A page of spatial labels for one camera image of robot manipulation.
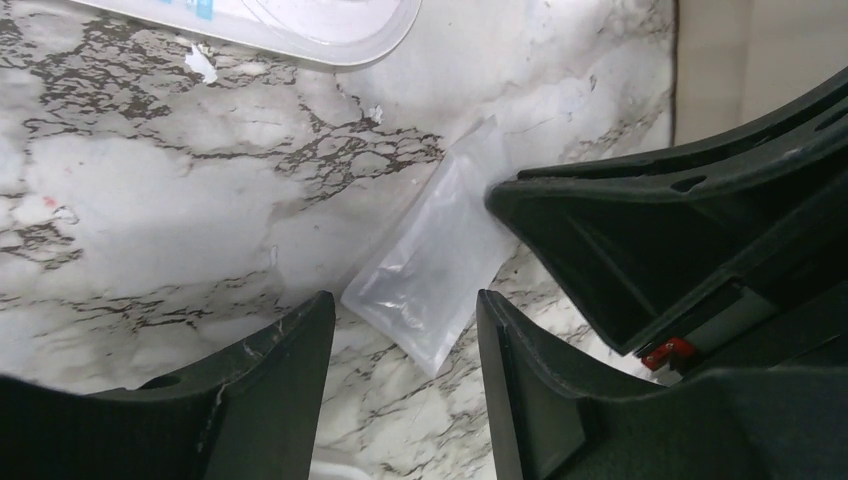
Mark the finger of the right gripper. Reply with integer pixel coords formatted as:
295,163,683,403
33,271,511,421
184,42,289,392
486,72,847,355

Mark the clear zip bag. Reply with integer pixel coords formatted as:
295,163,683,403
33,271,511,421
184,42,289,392
341,117,516,378

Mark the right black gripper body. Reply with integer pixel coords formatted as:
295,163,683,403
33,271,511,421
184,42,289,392
629,251,847,378

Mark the blue packaged item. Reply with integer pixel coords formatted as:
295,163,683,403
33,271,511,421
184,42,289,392
80,0,421,67

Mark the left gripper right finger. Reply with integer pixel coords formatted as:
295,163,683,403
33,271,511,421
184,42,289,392
476,290,847,479

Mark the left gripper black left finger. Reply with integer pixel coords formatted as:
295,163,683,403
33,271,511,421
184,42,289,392
1,291,336,479

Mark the beige plastic bin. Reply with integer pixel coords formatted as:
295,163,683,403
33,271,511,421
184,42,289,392
674,0,847,144

